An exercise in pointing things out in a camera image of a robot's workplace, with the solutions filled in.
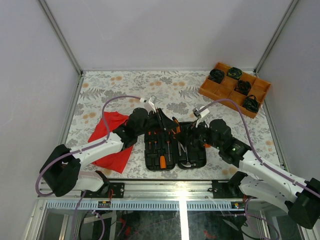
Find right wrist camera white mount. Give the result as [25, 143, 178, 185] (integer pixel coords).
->
[192, 105, 210, 128]

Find rolled dark strap top-left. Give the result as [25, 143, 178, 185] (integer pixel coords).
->
[209, 68, 225, 83]

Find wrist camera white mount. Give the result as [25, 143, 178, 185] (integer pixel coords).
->
[139, 95, 157, 113]
[192, 105, 210, 128]

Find small hammer black grip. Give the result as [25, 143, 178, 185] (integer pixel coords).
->
[178, 149, 199, 169]

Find rolled dark strap middle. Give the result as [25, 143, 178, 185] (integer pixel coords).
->
[234, 79, 252, 95]

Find thin black precision screwdriver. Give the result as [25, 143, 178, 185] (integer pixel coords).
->
[148, 131, 152, 152]

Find orange handled pliers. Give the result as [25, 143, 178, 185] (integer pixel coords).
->
[172, 117, 187, 154]

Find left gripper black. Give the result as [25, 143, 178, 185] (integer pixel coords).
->
[136, 108, 180, 137]

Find rolled green strap right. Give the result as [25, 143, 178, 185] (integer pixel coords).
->
[241, 94, 261, 112]

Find small black orange screwdriver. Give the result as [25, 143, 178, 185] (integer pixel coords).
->
[153, 132, 158, 152]

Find rolled green strap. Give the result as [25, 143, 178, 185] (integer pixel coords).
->
[226, 66, 243, 80]
[241, 94, 261, 112]

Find red cloth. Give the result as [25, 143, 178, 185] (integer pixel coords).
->
[87, 111, 135, 174]

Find orange wooden divided tray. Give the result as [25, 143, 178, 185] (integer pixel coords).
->
[198, 62, 271, 119]

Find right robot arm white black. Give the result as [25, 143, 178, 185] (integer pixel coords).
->
[188, 119, 320, 229]

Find black orange screwdriver large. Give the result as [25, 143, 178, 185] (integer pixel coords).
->
[166, 132, 172, 163]

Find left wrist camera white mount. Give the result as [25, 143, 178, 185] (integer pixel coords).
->
[139, 95, 157, 113]

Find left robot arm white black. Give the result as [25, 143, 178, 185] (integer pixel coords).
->
[39, 108, 178, 198]

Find black plastic tool case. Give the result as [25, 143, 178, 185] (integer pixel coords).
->
[144, 130, 207, 171]

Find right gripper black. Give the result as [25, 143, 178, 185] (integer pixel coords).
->
[173, 116, 222, 150]

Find aluminium frame rail front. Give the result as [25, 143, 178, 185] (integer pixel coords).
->
[38, 179, 247, 211]

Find rolled green strap top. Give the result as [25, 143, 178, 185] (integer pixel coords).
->
[226, 66, 243, 80]

